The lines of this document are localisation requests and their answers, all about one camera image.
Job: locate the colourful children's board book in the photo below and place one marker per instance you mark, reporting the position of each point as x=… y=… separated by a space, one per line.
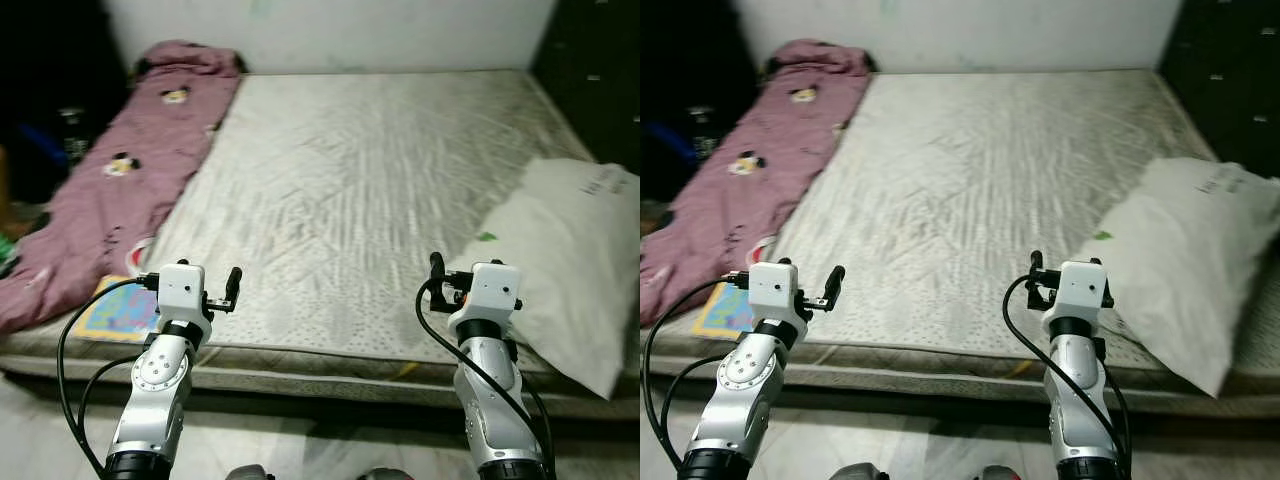
x=720 y=315
x=110 y=315

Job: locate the white printed pillow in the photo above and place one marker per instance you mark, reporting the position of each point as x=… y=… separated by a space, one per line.
x=570 y=260
x=1190 y=260

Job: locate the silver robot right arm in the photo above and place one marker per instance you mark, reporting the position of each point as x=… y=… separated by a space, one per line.
x=1080 y=400
x=495 y=400

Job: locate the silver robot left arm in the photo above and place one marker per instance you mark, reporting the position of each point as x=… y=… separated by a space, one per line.
x=160 y=390
x=745 y=390

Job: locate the white quilted mattress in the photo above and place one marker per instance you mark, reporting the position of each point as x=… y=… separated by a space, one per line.
x=980 y=170
x=350 y=170

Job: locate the pink cartoon print blanket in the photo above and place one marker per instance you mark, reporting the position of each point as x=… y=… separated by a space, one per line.
x=750 y=190
x=120 y=190

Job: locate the patterned bed base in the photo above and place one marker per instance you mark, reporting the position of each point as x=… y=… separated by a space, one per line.
x=940 y=385
x=330 y=385

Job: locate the grey robot left leg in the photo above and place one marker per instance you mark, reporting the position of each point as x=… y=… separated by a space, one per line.
x=250 y=473
x=855 y=473

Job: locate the grey robot leg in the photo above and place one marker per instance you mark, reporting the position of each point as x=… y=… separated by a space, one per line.
x=388 y=474
x=250 y=473
x=855 y=473
x=1000 y=474

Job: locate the grey robot right leg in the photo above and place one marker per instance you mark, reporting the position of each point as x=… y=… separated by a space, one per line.
x=388 y=474
x=1000 y=474

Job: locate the dark tufted headboard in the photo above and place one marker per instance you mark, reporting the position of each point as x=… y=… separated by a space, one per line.
x=1220 y=70
x=590 y=70

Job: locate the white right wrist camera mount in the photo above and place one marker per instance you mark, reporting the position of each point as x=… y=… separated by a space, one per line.
x=495 y=290
x=1082 y=288

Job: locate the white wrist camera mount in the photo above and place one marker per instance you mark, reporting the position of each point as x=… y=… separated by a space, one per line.
x=773 y=292
x=495 y=290
x=1082 y=288
x=182 y=292

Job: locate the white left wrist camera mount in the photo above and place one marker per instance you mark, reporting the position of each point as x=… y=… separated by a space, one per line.
x=773 y=292
x=182 y=292

